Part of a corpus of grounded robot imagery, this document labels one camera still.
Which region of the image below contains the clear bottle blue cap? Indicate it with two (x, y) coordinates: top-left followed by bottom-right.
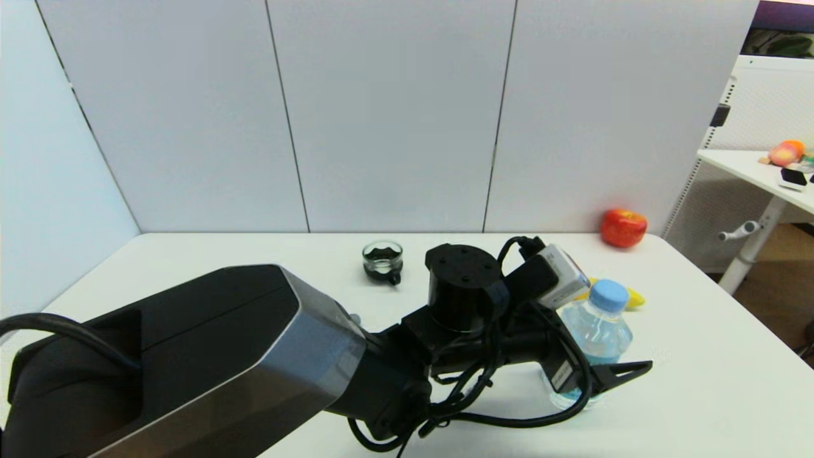
(548, 279), (633, 410)

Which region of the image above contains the yellow banana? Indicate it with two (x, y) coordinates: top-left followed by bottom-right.
(572, 277), (645, 310)

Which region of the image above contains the red apple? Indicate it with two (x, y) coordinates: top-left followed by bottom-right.
(601, 209), (648, 249)

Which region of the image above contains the white side table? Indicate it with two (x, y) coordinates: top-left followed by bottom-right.
(696, 150), (814, 296)

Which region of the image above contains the black and white device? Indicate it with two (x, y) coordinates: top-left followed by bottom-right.
(777, 167), (808, 192)

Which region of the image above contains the pink orange peach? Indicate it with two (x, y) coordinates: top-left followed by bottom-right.
(767, 140), (805, 168)

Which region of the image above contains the white pegboard panel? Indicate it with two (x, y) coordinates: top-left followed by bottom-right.
(661, 55), (814, 274)

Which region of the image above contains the green plant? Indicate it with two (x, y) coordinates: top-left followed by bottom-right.
(744, 29), (814, 60)

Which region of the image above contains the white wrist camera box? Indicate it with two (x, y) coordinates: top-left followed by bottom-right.
(537, 244), (591, 310)

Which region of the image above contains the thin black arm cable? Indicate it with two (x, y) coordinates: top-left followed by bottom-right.
(347, 237), (595, 458)

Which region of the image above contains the glass cup black handle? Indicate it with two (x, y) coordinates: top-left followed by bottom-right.
(362, 240), (404, 286)

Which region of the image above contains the grey table crank handle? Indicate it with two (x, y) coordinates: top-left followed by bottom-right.
(718, 221), (761, 243)

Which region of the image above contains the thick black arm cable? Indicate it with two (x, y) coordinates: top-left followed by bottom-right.
(0, 313), (141, 373)

